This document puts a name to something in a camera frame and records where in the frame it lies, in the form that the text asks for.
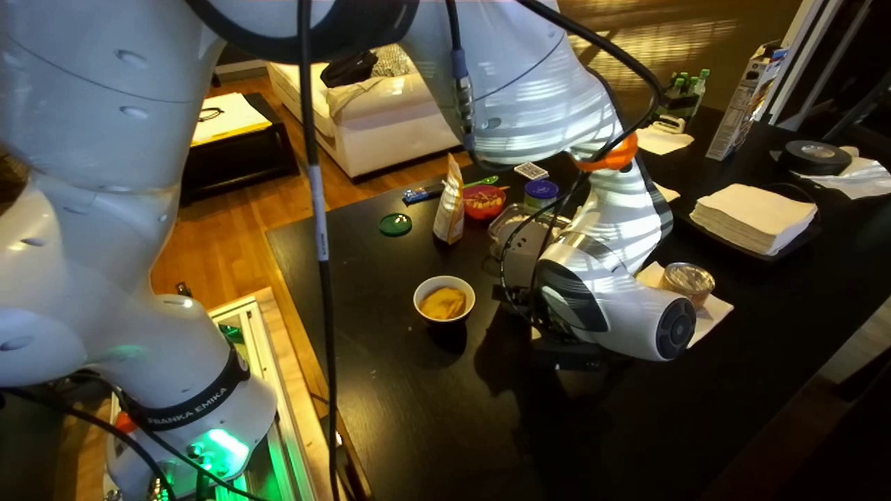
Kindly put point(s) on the playing card deck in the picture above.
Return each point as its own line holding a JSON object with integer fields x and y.
{"x": 530, "y": 171}

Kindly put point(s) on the blue snack bar wrapper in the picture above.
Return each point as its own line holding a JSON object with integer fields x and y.
{"x": 421, "y": 193}

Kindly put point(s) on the printed cardboard carton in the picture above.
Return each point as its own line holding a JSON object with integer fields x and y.
{"x": 755, "y": 101}

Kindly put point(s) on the small white bowl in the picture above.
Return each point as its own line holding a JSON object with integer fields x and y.
{"x": 445, "y": 300}

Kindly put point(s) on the glass jar on napkin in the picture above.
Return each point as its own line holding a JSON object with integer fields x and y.
{"x": 714, "y": 311}

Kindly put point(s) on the stack of white napkins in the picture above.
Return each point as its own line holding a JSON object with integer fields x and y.
{"x": 753, "y": 217}

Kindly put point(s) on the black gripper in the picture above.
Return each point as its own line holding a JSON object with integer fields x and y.
{"x": 519, "y": 297}

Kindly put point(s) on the yellow chips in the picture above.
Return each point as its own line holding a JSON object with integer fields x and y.
{"x": 445, "y": 303}

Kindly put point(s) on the green round lid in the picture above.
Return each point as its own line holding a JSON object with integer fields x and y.
{"x": 396, "y": 225}

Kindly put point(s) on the green plastic spoon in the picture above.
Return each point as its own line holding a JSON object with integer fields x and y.
{"x": 483, "y": 182}

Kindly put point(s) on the white sofa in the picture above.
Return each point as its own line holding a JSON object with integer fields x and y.
{"x": 391, "y": 129}

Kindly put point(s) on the red bowl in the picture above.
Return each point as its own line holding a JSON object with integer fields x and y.
{"x": 483, "y": 205}

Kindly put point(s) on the crumpled white cloth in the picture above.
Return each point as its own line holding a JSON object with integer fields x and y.
{"x": 865, "y": 176}

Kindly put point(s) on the grey metal rack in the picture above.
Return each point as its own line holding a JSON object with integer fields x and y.
{"x": 808, "y": 45}

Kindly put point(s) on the jar with blue lid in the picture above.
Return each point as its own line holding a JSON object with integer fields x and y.
{"x": 541, "y": 193}

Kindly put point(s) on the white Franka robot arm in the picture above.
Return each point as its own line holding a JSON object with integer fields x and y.
{"x": 94, "y": 232}

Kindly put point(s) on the black tape roll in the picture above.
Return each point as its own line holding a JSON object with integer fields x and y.
{"x": 818, "y": 158}

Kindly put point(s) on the black bag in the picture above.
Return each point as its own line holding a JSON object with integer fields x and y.
{"x": 350, "y": 72}

